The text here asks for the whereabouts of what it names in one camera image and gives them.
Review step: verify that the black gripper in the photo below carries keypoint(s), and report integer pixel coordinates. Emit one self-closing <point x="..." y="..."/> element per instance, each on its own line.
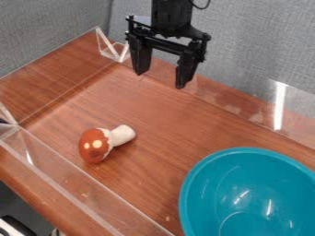
<point x="167" y="31"/>

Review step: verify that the red and white toy mushroom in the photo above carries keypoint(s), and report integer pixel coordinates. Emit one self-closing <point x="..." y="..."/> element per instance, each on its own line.
<point x="98" y="141"/>

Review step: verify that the blue plastic bowl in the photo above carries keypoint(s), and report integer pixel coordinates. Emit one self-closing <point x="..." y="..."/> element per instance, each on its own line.
<point x="249" y="191"/>

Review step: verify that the clear acrylic barrier wall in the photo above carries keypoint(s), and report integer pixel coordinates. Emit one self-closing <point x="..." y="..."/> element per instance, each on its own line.
<point x="76" y="89"/>

